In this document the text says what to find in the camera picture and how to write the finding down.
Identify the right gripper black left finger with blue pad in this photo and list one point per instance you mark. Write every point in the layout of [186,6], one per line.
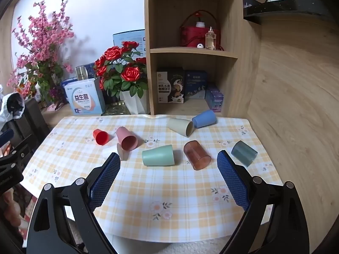
[49,231]

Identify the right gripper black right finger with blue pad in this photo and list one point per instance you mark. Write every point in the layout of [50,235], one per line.
[287,229]

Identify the pink plastic cup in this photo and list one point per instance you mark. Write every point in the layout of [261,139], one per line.
[126,139]

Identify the small white cup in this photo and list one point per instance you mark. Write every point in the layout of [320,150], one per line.
[123,154]

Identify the small red cup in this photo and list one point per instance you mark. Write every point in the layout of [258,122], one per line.
[101,137]

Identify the translucent teal cup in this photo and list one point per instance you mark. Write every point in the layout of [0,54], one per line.
[244,153]

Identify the mint green cup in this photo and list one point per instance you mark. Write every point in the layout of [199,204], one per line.
[160,156]

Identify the translucent brown cup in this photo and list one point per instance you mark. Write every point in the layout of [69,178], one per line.
[197,155]

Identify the blue cup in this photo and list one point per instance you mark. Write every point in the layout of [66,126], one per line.
[204,119]

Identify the silver metal cup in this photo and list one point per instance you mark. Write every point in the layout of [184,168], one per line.
[81,73]

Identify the beige cup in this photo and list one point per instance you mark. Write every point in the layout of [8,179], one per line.
[181,126]

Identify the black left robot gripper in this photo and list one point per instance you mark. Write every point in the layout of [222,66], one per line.
[11,165]

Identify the yellow plaid floral tablecloth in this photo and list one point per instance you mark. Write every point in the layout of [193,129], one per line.
[161,204]

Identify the glass vase base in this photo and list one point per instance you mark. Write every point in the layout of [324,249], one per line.
[116,108]

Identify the white blue probiotic box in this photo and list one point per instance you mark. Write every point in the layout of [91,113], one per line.
[85,97]

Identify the white flower pot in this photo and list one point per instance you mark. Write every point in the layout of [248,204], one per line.
[134,104]

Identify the pink blossom plant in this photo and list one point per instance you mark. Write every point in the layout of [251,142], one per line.
[39,68]

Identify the red rose bouquet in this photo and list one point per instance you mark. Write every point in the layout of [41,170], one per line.
[119,72]

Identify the purple box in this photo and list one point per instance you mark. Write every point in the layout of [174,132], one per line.
[214,99]

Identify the black white snack box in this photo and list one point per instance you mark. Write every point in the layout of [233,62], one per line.
[170,85]

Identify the dark blue box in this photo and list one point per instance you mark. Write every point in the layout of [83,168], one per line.
[195,84]

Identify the blue white box behind roses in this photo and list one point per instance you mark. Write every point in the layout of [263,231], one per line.
[134,35]

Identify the wooden shelf unit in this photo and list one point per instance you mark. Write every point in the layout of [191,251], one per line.
[232,68]

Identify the red gift basket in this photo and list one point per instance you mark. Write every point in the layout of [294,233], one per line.
[192,36]

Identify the clear glass bottle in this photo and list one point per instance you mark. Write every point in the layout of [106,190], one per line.
[210,40]

